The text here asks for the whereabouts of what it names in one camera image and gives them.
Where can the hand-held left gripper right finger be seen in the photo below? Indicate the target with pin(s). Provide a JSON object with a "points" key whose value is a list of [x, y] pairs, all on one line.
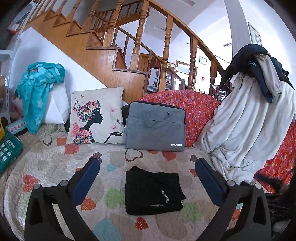
{"points": [[209, 183]]}

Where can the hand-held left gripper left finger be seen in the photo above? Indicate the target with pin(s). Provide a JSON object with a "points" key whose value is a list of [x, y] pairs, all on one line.
{"points": [[85, 180]]}

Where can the black pants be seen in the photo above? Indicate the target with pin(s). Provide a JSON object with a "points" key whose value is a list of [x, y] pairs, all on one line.
{"points": [[150, 192]]}

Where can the heart patterned quilt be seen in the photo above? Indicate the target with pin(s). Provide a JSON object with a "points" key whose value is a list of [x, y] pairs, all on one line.
{"points": [[57, 162]]}

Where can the white fleece blanket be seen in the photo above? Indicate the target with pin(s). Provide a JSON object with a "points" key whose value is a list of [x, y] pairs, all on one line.
{"points": [[242, 129]]}

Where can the red floral quilt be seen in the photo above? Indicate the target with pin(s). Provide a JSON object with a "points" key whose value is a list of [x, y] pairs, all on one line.
{"points": [[198, 111]]}

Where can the grey laptop bag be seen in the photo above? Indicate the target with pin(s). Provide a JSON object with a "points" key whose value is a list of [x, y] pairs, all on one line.
{"points": [[155, 134]]}

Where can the white bag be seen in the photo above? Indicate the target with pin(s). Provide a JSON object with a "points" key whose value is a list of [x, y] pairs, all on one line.
{"points": [[57, 106]]}

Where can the printed cushion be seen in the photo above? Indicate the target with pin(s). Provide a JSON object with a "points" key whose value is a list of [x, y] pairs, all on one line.
{"points": [[111, 104]]}

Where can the green box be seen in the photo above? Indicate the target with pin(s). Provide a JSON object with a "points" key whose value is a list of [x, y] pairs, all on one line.
{"points": [[9, 148]]}

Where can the clear plastic bag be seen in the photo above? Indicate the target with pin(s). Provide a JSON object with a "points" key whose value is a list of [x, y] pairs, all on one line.
{"points": [[219, 92]]}

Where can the yellow box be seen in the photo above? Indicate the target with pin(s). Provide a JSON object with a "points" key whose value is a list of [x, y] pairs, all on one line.
{"points": [[1, 129]]}

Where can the teal cloth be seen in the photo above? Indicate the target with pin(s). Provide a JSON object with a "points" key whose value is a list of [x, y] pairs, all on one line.
{"points": [[37, 92]]}

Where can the wooden staircase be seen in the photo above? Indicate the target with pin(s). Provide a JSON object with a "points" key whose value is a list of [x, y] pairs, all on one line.
{"points": [[92, 53]]}

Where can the navy and beige jacket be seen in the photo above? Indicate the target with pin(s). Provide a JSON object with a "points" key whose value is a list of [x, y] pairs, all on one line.
{"points": [[245, 60]]}

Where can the white shelf rack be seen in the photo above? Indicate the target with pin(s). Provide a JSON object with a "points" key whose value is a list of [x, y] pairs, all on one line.
{"points": [[7, 69]]}

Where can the wall clock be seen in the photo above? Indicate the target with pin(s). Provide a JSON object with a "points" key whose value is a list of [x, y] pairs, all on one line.
{"points": [[202, 60]]}

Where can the framed wall picture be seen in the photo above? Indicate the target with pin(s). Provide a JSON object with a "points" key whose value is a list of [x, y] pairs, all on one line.
{"points": [[255, 34]]}

